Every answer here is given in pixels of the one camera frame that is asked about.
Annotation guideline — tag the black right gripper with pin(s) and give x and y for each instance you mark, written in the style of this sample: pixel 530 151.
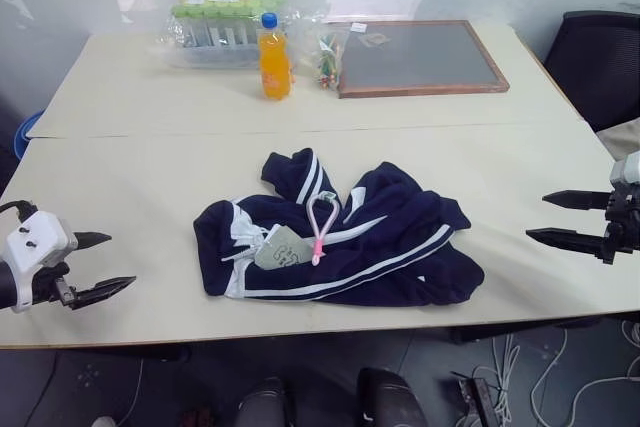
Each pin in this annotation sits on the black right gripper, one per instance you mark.
pixel 622 227

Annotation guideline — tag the small clear plastic packet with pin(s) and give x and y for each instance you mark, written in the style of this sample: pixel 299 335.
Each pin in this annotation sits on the small clear plastic packet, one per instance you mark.
pixel 375 40

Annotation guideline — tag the black office chair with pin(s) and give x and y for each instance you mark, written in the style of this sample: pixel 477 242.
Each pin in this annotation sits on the black office chair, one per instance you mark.
pixel 595 72

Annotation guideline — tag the grey printed hang tag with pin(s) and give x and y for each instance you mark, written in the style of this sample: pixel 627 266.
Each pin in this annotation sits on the grey printed hang tag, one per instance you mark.
pixel 280 251

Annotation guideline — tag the dark rounded grey shape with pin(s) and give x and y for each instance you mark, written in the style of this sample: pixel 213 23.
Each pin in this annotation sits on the dark rounded grey shape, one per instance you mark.
pixel 262 404

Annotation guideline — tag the orange soda bottle blue cap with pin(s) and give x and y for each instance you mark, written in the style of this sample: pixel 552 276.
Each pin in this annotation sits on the orange soda bottle blue cap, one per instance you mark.
pixel 274 62

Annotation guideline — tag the blue plastic bucket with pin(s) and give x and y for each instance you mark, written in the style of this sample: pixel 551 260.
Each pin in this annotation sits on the blue plastic bucket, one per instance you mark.
pixel 26 134

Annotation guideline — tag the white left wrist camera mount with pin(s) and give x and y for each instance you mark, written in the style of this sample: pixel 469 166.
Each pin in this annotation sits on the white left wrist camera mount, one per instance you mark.
pixel 35 242

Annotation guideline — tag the clear bag of coloured sticks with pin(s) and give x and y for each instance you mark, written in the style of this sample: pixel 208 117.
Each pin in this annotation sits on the clear bag of coloured sticks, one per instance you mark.
pixel 330 59

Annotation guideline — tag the pink zipper pull loop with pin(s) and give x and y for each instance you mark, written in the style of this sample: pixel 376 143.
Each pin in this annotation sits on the pink zipper pull loop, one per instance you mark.
pixel 320 227

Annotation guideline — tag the dark rounded black shape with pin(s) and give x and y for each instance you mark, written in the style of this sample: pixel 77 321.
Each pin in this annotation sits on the dark rounded black shape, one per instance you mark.
pixel 390 397

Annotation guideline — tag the navy white-striped zip jacket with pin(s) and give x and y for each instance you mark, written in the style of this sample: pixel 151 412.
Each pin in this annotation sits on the navy white-striped zip jacket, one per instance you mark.
pixel 390 247

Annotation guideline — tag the small white paper label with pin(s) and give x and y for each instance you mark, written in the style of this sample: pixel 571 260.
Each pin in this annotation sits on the small white paper label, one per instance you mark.
pixel 358 26

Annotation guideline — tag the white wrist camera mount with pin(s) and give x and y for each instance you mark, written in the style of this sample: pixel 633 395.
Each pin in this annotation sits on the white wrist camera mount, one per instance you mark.
pixel 628 172
pixel 35 242

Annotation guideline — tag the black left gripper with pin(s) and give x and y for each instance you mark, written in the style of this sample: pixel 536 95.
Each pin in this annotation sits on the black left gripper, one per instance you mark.
pixel 50 287

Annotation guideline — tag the wood-framed blackboard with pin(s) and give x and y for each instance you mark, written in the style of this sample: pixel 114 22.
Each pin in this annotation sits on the wood-framed blackboard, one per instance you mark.
pixel 420 59

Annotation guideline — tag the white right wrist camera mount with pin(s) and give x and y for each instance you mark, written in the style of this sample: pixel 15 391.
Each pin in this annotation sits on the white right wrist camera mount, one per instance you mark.
pixel 628 172

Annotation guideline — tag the black power strip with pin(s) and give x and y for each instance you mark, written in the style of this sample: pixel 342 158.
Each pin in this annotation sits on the black power strip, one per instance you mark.
pixel 475 394

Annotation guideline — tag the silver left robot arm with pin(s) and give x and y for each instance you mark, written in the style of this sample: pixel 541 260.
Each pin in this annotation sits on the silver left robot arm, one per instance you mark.
pixel 9 288

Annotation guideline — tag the green-capped tubes plastic pack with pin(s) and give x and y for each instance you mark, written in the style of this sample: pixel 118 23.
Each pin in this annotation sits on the green-capped tubes plastic pack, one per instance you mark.
pixel 220 27

